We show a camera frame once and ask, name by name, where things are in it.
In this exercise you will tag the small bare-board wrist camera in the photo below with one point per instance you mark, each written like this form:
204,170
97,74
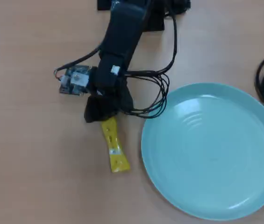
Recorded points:
75,80

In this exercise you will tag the yellow coffee stick packet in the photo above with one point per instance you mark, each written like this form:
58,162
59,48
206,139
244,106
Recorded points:
114,144

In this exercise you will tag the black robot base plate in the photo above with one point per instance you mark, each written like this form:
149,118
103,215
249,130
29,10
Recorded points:
155,24

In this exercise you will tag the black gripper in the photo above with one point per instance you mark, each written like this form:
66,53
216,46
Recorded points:
103,81

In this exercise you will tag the light blue round plate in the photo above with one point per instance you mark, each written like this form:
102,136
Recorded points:
211,154

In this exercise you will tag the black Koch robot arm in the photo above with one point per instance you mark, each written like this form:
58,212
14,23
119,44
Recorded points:
122,37

